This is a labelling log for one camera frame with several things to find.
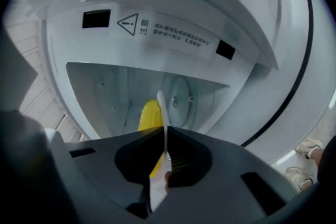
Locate white sneaker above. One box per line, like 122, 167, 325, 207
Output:
285, 166, 315, 192
294, 137, 324, 160

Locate white table with black outline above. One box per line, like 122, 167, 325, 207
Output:
240, 0, 336, 166

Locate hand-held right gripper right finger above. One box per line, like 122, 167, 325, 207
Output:
167, 125, 212, 189

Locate white machine enclosure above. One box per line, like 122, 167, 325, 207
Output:
5, 0, 297, 152

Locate person's leg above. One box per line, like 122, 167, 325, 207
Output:
306, 148, 325, 168

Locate yellow object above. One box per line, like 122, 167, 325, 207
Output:
137, 99, 166, 179

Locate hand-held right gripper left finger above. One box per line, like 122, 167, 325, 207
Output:
114, 125, 169, 220

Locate person's black shorts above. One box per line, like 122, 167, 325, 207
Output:
316, 135, 336, 184

